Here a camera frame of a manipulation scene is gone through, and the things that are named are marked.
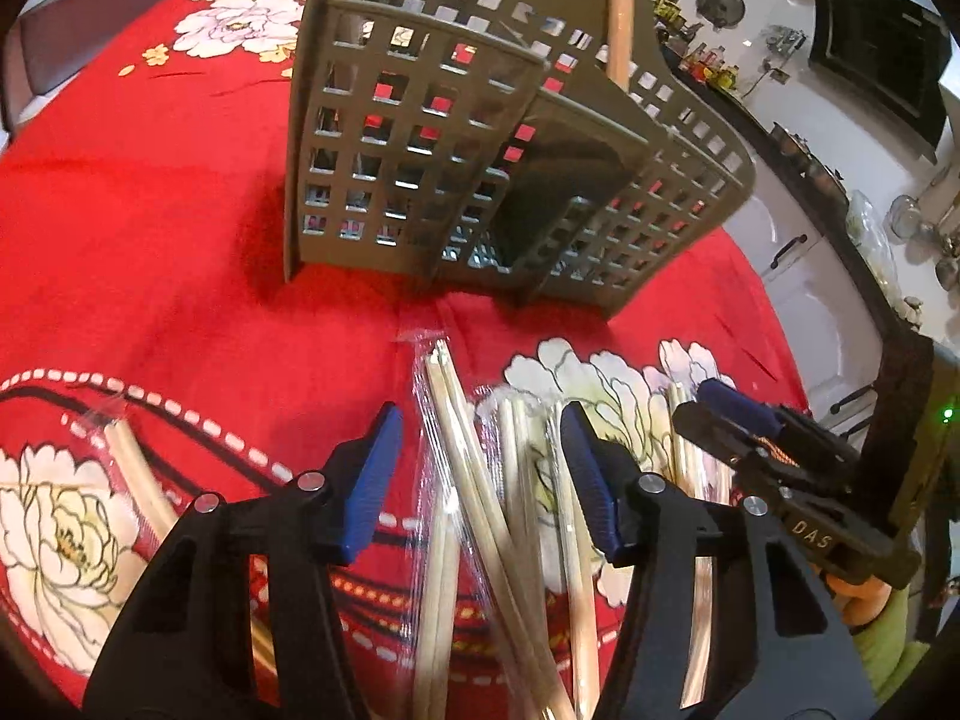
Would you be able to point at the black range hood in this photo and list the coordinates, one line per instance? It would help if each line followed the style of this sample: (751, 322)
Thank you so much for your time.
(877, 37)

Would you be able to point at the black kitchen countertop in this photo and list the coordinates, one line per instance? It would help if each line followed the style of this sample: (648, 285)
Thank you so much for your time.
(795, 180)

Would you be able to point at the white base cabinets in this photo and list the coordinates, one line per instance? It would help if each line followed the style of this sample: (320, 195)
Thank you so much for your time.
(802, 292)

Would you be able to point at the olive plastic utensil basket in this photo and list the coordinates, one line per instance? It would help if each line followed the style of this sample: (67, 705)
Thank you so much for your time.
(562, 187)

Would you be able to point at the small steel pot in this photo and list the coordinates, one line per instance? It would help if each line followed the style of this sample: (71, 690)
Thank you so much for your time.
(787, 139)

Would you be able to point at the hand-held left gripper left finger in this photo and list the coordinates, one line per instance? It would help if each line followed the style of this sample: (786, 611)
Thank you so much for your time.
(371, 480)

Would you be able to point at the steel pot lid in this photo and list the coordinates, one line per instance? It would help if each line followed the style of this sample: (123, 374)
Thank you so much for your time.
(720, 7)

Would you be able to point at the white plastic drawer tower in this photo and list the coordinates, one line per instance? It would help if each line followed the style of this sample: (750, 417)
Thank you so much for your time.
(97, 7)

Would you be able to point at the hanging metal ladle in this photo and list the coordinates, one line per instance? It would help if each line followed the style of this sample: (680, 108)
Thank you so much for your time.
(946, 270)

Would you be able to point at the red floral tablecloth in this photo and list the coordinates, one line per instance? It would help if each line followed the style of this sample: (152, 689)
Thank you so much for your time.
(150, 240)

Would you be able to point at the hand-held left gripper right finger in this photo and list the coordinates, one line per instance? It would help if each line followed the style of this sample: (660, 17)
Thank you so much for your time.
(589, 480)

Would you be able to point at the person's right forearm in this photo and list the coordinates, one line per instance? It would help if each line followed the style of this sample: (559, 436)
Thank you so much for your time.
(892, 637)

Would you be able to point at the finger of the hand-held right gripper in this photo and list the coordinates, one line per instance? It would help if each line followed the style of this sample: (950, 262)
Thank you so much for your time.
(731, 399)
(705, 427)

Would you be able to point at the hanging metal strainer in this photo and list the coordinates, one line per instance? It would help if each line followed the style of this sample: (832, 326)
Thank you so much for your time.
(904, 214)

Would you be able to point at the clear plastic bag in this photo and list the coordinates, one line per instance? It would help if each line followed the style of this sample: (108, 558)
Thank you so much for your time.
(870, 240)

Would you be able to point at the person's right hand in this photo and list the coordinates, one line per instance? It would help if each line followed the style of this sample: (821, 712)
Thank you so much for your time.
(855, 600)

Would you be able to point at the row of condiment bottles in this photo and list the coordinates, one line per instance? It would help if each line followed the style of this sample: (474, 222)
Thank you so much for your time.
(697, 52)

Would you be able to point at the steel pot with lid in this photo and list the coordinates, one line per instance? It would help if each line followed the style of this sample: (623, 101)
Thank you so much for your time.
(821, 172)

